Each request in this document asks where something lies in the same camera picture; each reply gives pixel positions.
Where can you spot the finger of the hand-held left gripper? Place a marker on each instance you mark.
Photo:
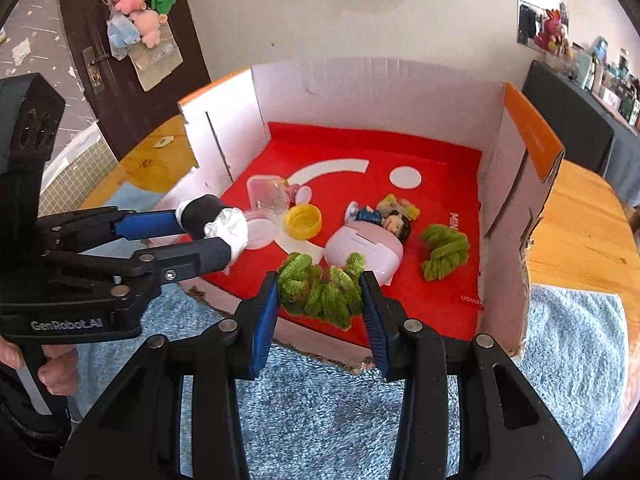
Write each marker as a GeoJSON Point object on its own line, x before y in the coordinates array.
{"type": "Point", "coordinates": [195, 259]}
{"type": "Point", "coordinates": [145, 225]}

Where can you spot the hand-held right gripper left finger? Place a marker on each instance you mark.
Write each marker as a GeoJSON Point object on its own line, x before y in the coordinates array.
{"type": "Point", "coordinates": [262, 320]}

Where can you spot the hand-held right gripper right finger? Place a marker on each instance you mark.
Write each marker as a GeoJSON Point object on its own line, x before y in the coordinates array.
{"type": "Point", "coordinates": [375, 320]}

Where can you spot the black roll with white tissue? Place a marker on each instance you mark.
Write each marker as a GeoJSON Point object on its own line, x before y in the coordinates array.
{"type": "Point", "coordinates": [200, 215]}

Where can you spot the large green chenille scrunchie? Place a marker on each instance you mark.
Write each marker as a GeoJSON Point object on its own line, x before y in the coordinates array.
{"type": "Point", "coordinates": [320, 295]}

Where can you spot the clear round plastic lid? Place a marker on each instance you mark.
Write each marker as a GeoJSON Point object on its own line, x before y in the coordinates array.
{"type": "Point", "coordinates": [262, 232]}

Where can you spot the pink earbud case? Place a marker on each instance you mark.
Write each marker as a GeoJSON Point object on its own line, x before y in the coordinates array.
{"type": "Point", "coordinates": [360, 247]}

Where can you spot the small green chenille scrunchie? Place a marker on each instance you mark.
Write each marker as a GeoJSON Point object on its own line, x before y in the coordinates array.
{"type": "Point", "coordinates": [442, 255]}

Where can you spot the black-haired doll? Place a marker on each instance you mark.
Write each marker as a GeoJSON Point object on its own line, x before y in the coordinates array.
{"type": "Point", "coordinates": [395, 225]}

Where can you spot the clear plastic capsule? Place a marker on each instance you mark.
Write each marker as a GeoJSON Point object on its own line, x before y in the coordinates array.
{"type": "Point", "coordinates": [267, 192]}

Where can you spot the yellow bottle cap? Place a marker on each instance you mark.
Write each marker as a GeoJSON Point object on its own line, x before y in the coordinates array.
{"type": "Point", "coordinates": [302, 220]}

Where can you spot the small blonde doll figure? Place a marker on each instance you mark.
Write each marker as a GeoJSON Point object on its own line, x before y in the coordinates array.
{"type": "Point", "coordinates": [395, 205]}

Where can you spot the orange cardboard box red inside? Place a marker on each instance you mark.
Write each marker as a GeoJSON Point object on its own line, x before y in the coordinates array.
{"type": "Point", "coordinates": [440, 170]}

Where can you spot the person's left hand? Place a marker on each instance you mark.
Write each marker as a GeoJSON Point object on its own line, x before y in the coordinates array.
{"type": "Point", "coordinates": [60, 372]}

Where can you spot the small paper tag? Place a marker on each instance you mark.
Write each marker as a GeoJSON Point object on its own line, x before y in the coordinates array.
{"type": "Point", "coordinates": [164, 141]}

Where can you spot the blue fluffy blanket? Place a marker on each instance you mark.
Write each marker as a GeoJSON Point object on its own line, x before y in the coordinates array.
{"type": "Point", "coordinates": [310, 410]}

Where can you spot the beige hanging organizer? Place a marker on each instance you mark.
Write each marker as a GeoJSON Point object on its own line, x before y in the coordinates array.
{"type": "Point", "coordinates": [157, 67]}

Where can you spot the clear plastic bag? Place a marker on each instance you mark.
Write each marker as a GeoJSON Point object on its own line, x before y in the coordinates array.
{"type": "Point", "coordinates": [122, 35]}

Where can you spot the light pink plush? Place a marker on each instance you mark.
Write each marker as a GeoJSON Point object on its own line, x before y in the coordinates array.
{"type": "Point", "coordinates": [149, 27]}

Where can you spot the green plush toy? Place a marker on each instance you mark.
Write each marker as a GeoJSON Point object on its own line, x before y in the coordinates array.
{"type": "Point", "coordinates": [162, 0]}

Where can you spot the cloth-covered side table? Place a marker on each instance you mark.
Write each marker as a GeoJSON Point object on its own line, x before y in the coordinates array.
{"type": "Point", "coordinates": [575, 115]}

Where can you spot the row of bottles and jars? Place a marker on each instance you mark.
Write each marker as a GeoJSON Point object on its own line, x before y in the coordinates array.
{"type": "Point", "coordinates": [610, 80]}

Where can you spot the red plush toy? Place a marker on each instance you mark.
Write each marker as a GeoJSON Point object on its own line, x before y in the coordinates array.
{"type": "Point", "coordinates": [550, 32]}

